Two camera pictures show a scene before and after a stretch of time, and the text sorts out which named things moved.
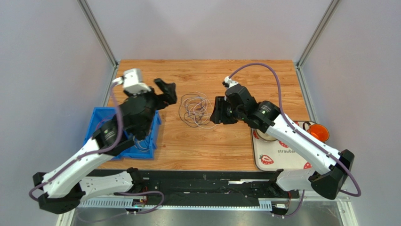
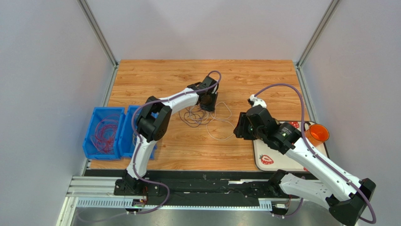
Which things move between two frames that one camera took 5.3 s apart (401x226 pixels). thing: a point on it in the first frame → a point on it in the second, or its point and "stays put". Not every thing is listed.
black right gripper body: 219,111 → 241,130
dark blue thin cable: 192,111 stays put
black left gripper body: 154,104 → 210,104
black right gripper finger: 219,115 → 241,131
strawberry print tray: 274,156 stays put
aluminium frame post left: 94,24 stays put
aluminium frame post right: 317,33 stays put
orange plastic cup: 319,131 stays put
